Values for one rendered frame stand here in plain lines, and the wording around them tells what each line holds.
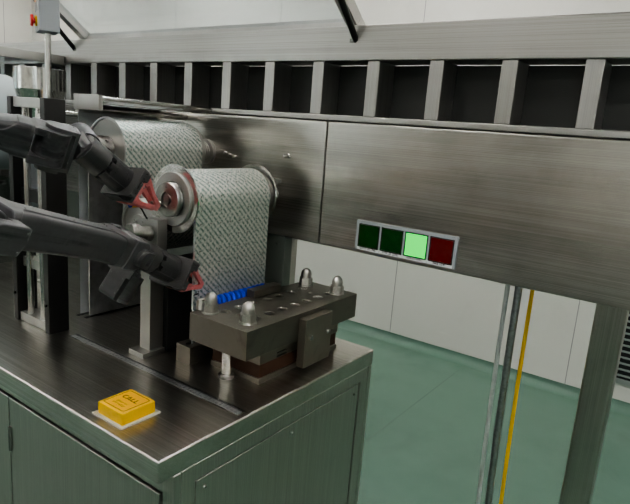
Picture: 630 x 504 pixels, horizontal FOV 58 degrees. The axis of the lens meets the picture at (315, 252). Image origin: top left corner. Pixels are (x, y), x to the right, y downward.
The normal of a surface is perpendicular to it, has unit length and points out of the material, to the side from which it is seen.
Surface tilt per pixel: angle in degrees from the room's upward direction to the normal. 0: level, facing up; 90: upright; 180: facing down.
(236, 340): 90
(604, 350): 90
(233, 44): 90
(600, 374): 90
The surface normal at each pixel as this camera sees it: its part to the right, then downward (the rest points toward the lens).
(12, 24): 0.81, 0.18
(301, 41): -0.58, 0.13
